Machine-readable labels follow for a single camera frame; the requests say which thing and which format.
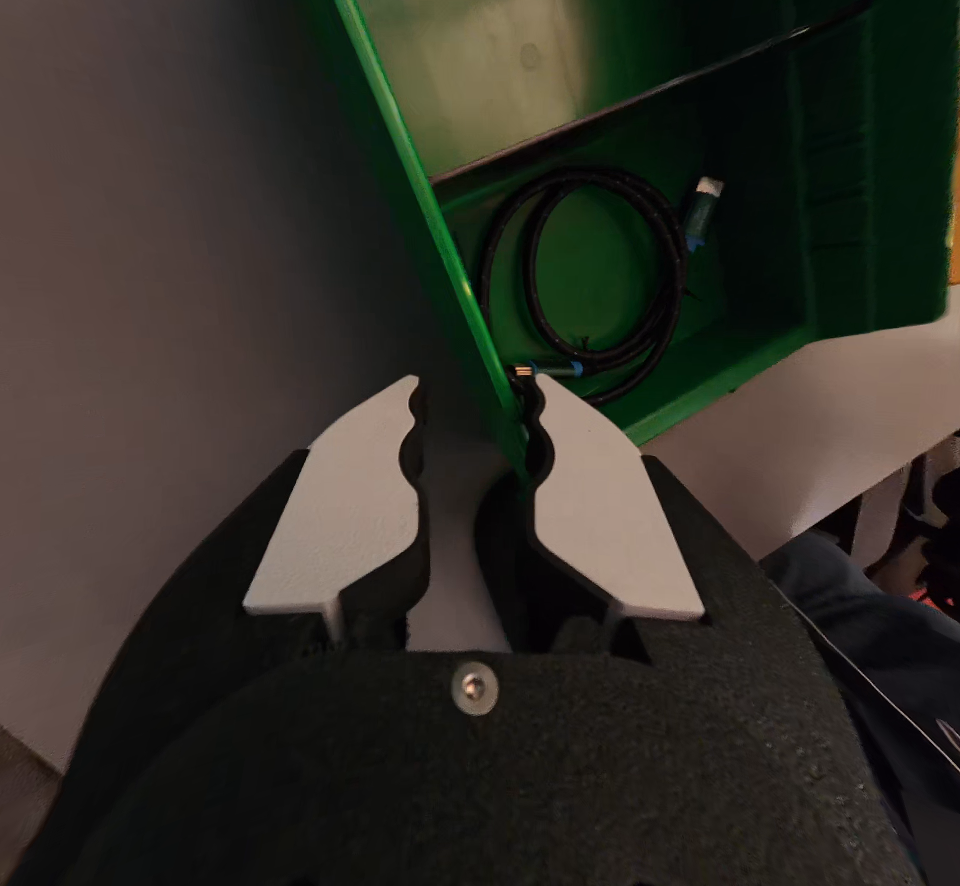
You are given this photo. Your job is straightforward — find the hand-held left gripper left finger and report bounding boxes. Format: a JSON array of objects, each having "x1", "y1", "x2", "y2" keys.
[{"x1": 243, "y1": 375, "x2": 429, "y2": 620}]

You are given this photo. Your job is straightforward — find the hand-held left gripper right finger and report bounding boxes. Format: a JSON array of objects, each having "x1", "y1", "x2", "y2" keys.
[{"x1": 518, "y1": 372, "x2": 706, "y2": 622}]

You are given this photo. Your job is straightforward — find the thin braided cable green plugs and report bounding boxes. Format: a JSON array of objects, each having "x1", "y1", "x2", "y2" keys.
[{"x1": 480, "y1": 166, "x2": 732, "y2": 410}]

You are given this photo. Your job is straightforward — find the green plastic bin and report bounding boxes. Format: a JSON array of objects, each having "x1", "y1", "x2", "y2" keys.
[{"x1": 270, "y1": 0, "x2": 960, "y2": 479}]

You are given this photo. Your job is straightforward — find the black flat panel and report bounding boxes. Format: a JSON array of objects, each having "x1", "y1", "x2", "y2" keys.
[{"x1": 428, "y1": 0, "x2": 879, "y2": 185}]

